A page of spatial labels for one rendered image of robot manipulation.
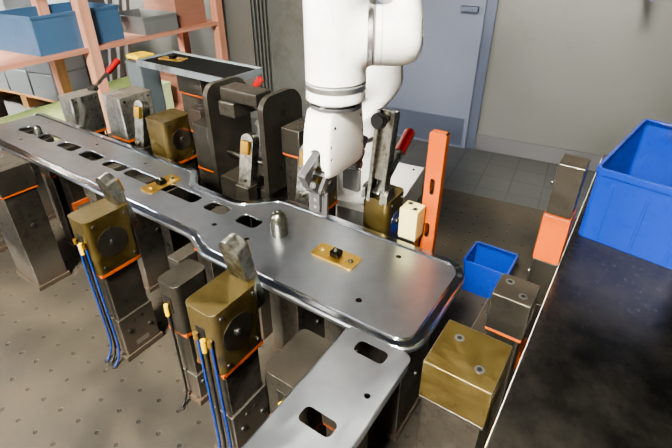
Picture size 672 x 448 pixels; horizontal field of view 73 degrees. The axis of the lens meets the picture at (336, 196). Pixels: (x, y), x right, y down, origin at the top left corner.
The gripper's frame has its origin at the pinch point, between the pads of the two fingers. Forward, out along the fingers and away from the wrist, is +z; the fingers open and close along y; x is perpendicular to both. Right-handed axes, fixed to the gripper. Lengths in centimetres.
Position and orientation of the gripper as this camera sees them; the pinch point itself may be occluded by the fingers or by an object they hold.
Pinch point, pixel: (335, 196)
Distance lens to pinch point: 72.6
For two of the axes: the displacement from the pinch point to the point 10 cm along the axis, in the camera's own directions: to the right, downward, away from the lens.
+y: -5.6, 4.1, -7.2
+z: 0.0, 8.7, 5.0
